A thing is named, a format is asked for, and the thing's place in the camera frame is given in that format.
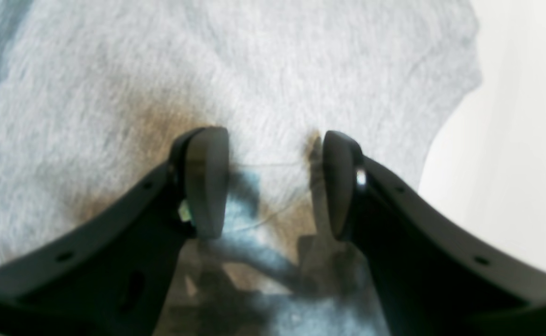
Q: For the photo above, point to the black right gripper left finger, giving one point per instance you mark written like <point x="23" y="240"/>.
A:
<point x="111" y="276"/>

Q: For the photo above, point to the grey T-shirt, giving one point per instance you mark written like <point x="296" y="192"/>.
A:
<point x="93" y="92"/>

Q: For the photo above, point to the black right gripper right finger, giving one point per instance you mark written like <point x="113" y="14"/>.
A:
<point x="432" y="277"/>

